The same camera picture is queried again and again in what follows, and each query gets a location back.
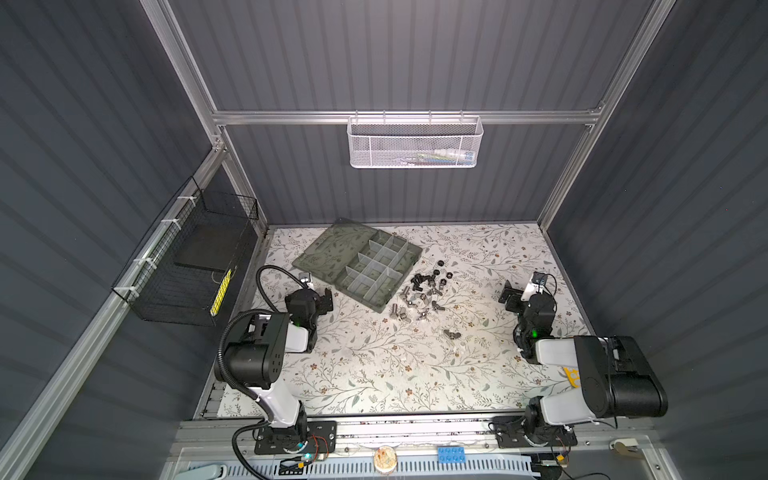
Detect green compartment organizer box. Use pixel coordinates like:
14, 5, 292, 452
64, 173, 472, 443
292, 218, 423, 313

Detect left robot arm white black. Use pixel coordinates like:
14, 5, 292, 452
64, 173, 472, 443
214, 288, 334, 435

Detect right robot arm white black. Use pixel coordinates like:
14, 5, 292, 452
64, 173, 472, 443
499, 272, 669, 444

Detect dark screws pair apart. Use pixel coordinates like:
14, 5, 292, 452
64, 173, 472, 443
443, 329, 462, 340

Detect yellow calculator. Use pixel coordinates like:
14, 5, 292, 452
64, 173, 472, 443
563, 367, 581, 388

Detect yellow marker in black basket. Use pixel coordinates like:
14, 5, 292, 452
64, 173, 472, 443
209, 269, 233, 317

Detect blue toy brick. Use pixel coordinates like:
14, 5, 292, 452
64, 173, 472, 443
437, 446, 466, 465

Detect markers in white basket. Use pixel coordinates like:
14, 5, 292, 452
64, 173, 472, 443
396, 149, 476, 168

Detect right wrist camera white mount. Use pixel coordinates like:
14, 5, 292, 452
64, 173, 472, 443
521, 271, 548, 302

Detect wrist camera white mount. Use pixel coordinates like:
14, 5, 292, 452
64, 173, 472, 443
521, 271, 548, 302
299, 272, 314, 289

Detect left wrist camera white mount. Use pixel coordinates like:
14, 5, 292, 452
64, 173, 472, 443
299, 272, 314, 289

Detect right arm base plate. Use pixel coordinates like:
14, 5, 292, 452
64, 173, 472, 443
488, 415, 578, 449

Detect black wire mesh basket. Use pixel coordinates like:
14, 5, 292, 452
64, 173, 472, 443
113, 181, 260, 327

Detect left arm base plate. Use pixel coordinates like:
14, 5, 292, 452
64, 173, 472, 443
253, 421, 338, 455

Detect white wire mesh basket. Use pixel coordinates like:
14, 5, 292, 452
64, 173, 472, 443
346, 114, 484, 169

